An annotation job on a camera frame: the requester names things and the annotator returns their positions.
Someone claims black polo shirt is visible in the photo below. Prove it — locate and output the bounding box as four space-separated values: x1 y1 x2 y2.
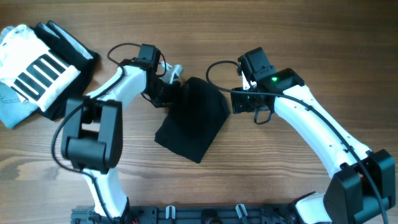
154 77 230 164

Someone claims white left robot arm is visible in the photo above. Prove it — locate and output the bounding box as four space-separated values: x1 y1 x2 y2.
53 44 183 223

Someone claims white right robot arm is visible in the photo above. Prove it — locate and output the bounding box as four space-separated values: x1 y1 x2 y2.
231 47 396 223

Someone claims folded black shirt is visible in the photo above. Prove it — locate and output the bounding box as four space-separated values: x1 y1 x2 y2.
34 21 100 121

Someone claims folded white striped shirt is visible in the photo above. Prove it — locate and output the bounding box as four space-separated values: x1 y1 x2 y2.
1 24 80 111

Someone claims folded grey shirt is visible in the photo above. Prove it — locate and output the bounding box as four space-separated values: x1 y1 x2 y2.
1 83 38 129

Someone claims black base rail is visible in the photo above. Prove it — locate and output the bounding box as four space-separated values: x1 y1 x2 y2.
70 203 299 224

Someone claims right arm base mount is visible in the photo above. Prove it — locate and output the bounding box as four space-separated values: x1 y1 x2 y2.
292 192 332 224

